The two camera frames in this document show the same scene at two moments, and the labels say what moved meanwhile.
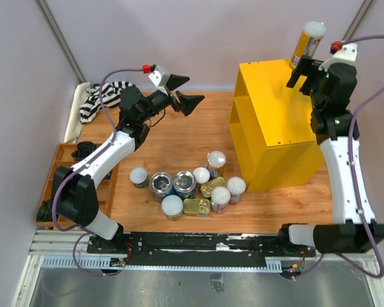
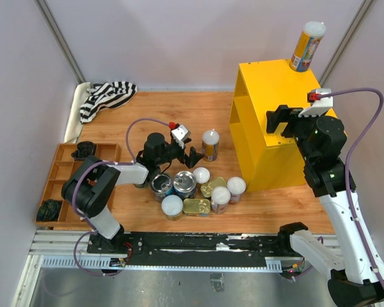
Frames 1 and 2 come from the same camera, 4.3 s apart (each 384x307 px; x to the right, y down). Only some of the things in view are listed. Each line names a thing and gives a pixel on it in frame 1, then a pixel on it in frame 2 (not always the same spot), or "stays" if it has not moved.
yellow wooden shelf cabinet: x=271 y=128 stays
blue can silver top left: x=161 y=185 stays
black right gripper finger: x=303 y=68 → x=281 y=114
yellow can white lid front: x=171 y=206 stays
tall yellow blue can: x=310 y=40 stays
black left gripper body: x=168 y=100 → x=173 y=151
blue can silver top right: x=185 y=185 stays
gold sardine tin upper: x=206 y=188 stays
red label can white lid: x=236 y=186 stays
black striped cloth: x=111 y=94 stays
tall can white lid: x=216 y=162 → x=210 y=142
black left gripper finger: x=188 y=102 → x=193 y=158
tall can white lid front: x=219 y=199 stays
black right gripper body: x=313 y=80 → x=298 y=128
